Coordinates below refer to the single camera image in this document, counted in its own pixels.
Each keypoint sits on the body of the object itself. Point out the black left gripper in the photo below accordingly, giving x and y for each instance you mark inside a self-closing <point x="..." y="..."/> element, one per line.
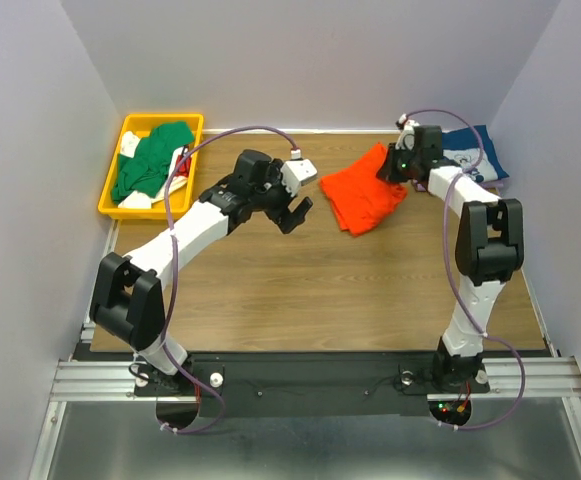
<point x="282" y="216"/>

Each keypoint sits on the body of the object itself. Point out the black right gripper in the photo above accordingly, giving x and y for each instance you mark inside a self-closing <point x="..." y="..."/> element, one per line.
<point x="387" y="170"/>

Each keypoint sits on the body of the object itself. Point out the orange t shirt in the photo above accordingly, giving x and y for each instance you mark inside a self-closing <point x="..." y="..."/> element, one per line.
<point x="359" y="200"/>

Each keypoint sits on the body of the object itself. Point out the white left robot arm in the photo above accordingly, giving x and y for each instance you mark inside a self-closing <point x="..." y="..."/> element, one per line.
<point x="127" y="301"/>

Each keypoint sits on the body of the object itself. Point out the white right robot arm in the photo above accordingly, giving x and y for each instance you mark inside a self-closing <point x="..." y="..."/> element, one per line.
<point x="489" y="246"/>

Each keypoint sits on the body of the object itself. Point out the folded lavender t shirt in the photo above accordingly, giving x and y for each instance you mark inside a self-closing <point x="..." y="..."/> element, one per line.
<point x="497" y="184"/>

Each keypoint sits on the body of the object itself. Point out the folded navy printed t shirt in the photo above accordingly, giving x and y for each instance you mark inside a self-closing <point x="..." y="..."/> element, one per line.
<point x="462" y="147"/>

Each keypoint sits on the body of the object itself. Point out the green t shirt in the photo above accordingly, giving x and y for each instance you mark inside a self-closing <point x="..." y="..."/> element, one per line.
<point x="149" y="168"/>

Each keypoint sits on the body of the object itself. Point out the white printed t shirt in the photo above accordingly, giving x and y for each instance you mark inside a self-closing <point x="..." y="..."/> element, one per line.
<point x="141" y="201"/>

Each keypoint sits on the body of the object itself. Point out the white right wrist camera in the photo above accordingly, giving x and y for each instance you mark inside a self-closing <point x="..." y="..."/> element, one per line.
<point x="406" y="127"/>

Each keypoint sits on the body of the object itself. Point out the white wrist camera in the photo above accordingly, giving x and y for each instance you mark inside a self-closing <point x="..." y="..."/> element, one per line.
<point x="406" y="127"/>
<point x="297" y="172"/>

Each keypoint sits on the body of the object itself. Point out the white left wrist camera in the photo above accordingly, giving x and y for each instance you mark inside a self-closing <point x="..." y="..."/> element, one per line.
<point x="297" y="172"/>

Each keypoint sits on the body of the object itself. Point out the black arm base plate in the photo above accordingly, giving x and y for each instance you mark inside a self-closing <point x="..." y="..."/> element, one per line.
<point x="309" y="384"/>

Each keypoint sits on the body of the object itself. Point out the aluminium frame rail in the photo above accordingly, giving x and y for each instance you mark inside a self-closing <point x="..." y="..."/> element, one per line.
<point x="104" y="379"/>

